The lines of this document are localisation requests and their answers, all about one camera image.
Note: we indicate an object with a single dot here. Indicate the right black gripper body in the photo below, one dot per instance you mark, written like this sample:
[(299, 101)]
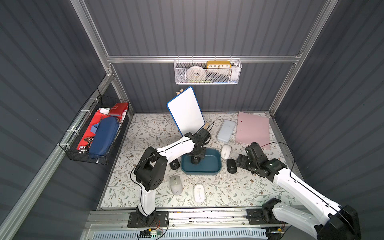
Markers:
[(243, 161)]

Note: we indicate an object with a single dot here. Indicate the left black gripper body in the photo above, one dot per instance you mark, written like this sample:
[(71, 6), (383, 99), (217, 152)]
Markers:
[(197, 153)]

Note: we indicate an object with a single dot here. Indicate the teal plastic storage box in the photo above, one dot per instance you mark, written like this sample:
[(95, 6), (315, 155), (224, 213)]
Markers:
[(210, 165)]

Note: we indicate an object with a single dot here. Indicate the white slim computer mouse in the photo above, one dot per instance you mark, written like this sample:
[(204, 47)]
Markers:
[(199, 193)]

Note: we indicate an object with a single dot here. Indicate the light grey computer mouse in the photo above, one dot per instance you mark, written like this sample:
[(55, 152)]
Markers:
[(176, 185)]

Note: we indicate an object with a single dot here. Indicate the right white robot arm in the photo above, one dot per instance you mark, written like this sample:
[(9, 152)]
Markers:
[(326, 220)]

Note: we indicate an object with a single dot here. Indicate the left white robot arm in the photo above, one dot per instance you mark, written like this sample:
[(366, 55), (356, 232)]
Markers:
[(151, 168)]

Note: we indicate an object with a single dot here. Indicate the red box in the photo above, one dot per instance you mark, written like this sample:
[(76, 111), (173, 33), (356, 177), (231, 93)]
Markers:
[(119, 111)]

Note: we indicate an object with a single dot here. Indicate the light blue pencil case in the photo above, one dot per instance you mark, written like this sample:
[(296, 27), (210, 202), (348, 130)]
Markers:
[(226, 131)]

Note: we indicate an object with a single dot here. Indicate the pink folder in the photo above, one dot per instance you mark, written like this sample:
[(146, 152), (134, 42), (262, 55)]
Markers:
[(253, 128)]

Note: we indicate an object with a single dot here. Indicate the white tape roll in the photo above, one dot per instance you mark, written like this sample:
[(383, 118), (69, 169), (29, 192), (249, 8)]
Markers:
[(196, 73)]

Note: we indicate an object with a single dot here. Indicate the yellow clock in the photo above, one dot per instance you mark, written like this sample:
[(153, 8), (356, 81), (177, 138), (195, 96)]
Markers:
[(215, 64)]

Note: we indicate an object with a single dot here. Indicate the navy blue pouch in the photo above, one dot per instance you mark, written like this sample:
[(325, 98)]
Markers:
[(104, 137)]

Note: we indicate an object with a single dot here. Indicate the white board blue frame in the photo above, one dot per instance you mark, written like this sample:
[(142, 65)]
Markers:
[(186, 111)]

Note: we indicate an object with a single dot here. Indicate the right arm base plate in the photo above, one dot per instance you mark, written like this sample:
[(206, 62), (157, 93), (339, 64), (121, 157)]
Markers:
[(262, 217)]

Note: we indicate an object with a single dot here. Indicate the white wire wall basket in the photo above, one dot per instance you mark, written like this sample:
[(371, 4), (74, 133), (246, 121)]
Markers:
[(214, 76)]

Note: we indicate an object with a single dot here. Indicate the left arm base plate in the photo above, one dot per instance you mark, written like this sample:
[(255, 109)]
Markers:
[(156, 219)]

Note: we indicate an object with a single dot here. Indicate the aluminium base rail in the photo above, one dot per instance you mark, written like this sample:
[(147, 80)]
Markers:
[(236, 217)]

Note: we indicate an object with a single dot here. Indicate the black wire wall basket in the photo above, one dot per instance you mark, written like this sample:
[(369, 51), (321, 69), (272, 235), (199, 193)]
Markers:
[(69, 144)]

